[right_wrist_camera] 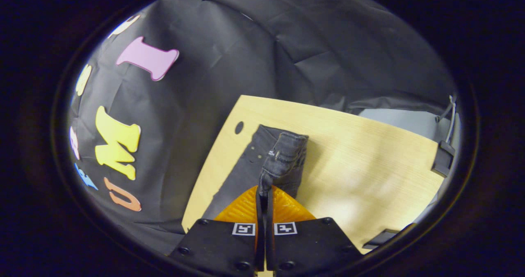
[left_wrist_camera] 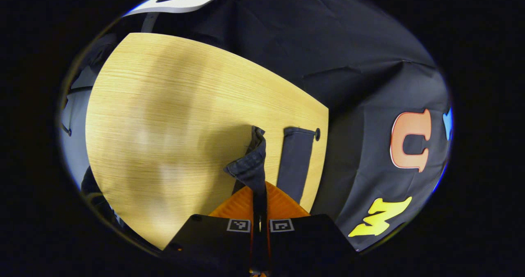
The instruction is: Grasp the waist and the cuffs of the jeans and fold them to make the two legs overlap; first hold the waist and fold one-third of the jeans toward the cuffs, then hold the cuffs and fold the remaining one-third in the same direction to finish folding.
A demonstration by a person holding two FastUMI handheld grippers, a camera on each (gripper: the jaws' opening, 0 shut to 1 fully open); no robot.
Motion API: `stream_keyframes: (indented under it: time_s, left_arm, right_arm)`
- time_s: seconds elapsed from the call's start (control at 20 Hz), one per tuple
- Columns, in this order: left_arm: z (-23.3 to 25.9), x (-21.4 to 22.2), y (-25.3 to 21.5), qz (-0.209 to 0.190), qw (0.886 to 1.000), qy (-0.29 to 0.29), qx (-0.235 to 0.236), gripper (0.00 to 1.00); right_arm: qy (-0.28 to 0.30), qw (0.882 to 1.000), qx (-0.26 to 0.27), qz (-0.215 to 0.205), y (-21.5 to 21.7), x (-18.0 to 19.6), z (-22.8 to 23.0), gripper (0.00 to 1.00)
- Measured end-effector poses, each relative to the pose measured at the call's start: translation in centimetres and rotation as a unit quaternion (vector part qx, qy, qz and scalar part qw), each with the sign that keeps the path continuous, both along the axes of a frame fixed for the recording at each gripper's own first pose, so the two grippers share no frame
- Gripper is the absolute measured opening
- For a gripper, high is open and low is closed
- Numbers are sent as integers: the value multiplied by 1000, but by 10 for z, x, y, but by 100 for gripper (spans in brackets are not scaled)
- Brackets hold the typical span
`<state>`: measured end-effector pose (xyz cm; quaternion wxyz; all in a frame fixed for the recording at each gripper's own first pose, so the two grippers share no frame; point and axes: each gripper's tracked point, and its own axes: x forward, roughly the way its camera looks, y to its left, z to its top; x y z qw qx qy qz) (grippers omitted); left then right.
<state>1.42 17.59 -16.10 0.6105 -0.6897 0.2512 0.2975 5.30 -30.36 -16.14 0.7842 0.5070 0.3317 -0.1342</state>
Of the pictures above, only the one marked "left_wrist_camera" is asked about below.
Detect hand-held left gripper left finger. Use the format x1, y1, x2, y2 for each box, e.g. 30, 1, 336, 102
161, 183, 257, 274

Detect dark blue jeans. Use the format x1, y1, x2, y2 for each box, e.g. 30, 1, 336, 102
224, 126, 317, 275

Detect black backdrop cloth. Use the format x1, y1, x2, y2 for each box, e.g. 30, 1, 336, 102
115, 0, 453, 253

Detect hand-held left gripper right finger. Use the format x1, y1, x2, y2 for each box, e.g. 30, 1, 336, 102
266, 182, 358, 275

